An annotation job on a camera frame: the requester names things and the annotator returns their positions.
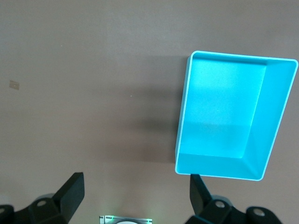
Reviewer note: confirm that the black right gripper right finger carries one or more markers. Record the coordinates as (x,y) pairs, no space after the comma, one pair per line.
(210,210)

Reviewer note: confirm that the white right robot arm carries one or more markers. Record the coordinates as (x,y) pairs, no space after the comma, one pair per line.
(127,222)

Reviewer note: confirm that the small brown tape square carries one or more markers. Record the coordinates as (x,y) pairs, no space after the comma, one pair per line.
(14,85)

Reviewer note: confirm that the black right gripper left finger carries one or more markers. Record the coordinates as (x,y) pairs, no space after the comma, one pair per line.
(46,210)

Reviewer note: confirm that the turquoise plastic bin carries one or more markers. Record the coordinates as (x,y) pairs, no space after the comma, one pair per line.
(222,112)

